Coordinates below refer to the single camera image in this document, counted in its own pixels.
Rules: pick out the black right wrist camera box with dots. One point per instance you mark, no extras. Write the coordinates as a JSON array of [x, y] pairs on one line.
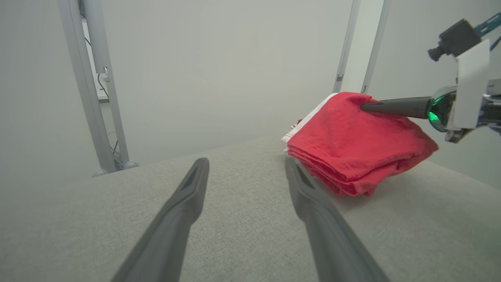
[[458, 39]]

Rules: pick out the grey metal frame post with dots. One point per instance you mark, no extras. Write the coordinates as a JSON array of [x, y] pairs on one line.
[[346, 47]]

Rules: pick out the red basketball jersey white sleeves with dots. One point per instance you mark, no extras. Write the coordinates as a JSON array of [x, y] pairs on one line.
[[352, 156]]

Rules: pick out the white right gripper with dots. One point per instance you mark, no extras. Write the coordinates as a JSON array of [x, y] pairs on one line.
[[471, 90]]

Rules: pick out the grey frame post cylinder feet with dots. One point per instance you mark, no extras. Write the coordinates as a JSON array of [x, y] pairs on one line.
[[91, 98]]

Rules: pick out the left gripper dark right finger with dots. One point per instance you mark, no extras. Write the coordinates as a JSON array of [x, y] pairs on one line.
[[332, 246]]

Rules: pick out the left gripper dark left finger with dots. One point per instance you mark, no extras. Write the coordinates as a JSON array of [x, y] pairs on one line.
[[164, 243]]

